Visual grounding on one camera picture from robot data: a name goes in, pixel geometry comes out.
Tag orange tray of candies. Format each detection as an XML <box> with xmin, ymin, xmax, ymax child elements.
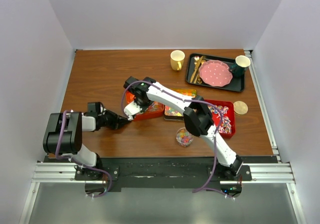
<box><xmin>134</xmin><ymin>102</ymin><xmax>165</xmax><ymax>121</ymax></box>

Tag gold tin of gummies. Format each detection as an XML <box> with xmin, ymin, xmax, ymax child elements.
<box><xmin>164</xmin><ymin>88</ymin><xmax>197</xmax><ymax>121</ymax></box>

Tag clear plastic jar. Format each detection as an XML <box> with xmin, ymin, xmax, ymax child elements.
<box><xmin>176</xmin><ymin>128</ymin><xmax>194</xmax><ymax>147</ymax></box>

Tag red tray of lollipops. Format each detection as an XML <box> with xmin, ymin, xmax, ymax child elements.
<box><xmin>205</xmin><ymin>100</ymin><xmax>236</xmax><ymax>139</ymax></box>

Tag gold jar lid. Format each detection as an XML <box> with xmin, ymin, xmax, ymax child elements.
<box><xmin>233</xmin><ymin>101</ymin><xmax>249</xmax><ymax>115</ymax></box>

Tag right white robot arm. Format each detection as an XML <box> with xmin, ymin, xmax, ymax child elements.
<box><xmin>123</xmin><ymin>77</ymin><xmax>243</xmax><ymax>180</ymax></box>

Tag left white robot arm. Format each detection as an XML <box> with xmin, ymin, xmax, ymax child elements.
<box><xmin>42</xmin><ymin>102</ymin><xmax>130</xmax><ymax>181</ymax></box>

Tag yellow mug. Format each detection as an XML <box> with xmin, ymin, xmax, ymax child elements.
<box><xmin>170</xmin><ymin>50</ymin><xmax>185</xmax><ymax>71</ymax></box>

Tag gold knife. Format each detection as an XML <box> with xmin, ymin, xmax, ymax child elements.
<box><xmin>192</xmin><ymin>56</ymin><xmax>205</xmax><ymax>83</ymax></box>

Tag gold fork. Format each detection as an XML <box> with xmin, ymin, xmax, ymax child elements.
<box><xmin>190</xmin><ymin>56</ymin><xmax>200</xmax><ymax>83</ymax></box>

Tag pink dotted plate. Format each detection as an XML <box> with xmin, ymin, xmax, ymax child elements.
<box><xmin>199</xmin><ymin>60</ymin><xmax>233</xmax><ymax>87</ymax></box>

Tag dark green mug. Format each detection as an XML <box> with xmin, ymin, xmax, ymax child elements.
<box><xmin>229</xmin><ymin>55</ymin><xmax>251</xmax><ymax>78</ymax></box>

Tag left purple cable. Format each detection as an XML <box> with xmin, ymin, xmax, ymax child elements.
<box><xmin>54</xmin><ymin>110</ymin><xmax>113</xmax><ymax>198</ymax></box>

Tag aluminium frame rail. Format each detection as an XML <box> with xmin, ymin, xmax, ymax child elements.
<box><xmin>31</xmin><ymin>162</ymin><xmax>296</xmax><ymax>184</ymax></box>

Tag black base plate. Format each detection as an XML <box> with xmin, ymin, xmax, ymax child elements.
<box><xmin>74</xmin><ymin>156</ymin><xmax>278</xmax><ymax>193</ymax></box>

